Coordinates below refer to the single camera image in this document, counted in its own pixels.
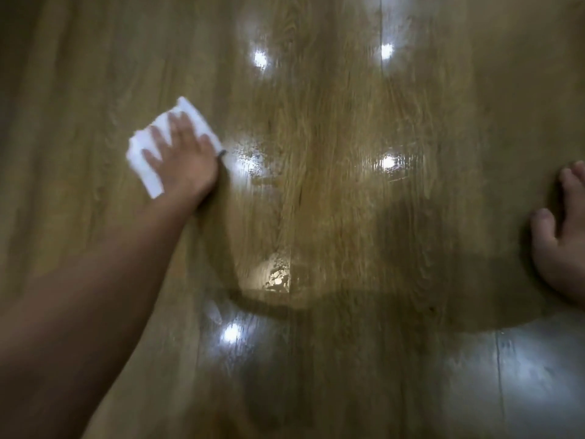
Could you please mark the white towel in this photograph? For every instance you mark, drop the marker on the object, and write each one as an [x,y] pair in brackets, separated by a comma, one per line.
[146,173]

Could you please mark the person's left hand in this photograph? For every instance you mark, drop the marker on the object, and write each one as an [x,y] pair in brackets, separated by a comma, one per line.
[187,164]

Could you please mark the person's left forearm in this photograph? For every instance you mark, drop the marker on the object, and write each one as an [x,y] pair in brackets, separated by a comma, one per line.
[82,315]

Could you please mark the person's right hand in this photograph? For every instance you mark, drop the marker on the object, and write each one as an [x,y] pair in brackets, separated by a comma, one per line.
[564,251]

